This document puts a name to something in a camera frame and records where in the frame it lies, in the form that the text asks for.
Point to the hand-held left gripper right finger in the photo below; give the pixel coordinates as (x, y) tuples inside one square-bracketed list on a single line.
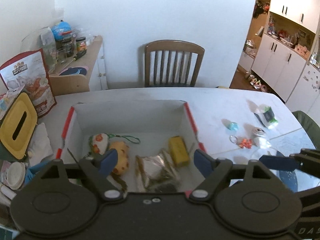
[(202, 161)]

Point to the tan dog plush toy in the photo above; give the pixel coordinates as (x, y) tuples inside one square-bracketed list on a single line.
[(122, 155)]

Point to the blue whale mouse pad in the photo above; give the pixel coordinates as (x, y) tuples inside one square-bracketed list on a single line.
[(75, 71)]

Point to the wooden side cabinet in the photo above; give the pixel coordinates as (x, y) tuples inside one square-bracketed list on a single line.
[(97, 62)]

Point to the white wall cabinet unit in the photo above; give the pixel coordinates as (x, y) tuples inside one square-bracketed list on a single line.
[(280, 52)]

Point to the white paper tissue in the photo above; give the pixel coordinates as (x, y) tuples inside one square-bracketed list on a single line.
[(40, 140)]

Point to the clear packet of dark bits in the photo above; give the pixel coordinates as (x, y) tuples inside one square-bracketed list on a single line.
[(162, 186)]

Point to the clear plastic bag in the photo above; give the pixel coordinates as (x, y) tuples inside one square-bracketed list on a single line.
[(48, 47)]

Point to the blue globe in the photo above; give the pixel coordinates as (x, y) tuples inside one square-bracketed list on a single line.
[(61, 30)]

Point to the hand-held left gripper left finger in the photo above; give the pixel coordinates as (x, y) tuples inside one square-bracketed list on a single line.
[(108, 161)]

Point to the brown wooden chair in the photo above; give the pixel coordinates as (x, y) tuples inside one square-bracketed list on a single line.
[(172, 47)]

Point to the yellow lidded tissue box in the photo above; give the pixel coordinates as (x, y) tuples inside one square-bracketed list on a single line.
[(17, 125)]

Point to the pastel coloured packet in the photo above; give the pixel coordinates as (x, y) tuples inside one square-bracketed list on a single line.
[(6, 105)]

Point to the orange label jar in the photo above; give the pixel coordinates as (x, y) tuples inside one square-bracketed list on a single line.
[(81, 45)]

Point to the silver foil packet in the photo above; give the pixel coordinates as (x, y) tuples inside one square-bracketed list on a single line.
[(152, 165)]

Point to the small yellow box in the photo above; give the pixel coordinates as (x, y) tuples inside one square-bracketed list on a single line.
[(178, 152)]

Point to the dark glass jar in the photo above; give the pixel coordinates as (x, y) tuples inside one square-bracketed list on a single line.
[(67, 47)]

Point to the blue cloth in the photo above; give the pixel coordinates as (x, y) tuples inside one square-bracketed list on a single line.
[(35, 170)]

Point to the light blue small object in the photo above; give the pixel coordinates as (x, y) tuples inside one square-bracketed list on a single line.
[(233, 125)]

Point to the pile of shoes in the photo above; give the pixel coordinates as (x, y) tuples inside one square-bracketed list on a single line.
[(257, 82)]

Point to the red and white snack bag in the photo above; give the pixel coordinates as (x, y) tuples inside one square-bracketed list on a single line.
[(32, 80)]

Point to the tissue pack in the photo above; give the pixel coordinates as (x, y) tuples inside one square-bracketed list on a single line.
[(267, 117)]

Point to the floral sachet with green tassel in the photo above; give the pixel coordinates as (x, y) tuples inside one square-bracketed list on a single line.
[(100, 141)]

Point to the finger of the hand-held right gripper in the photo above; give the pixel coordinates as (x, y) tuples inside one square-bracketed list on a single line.
[(275, 162)]

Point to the red cardboard box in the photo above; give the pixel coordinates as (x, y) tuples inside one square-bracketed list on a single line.
[(130, 120)]

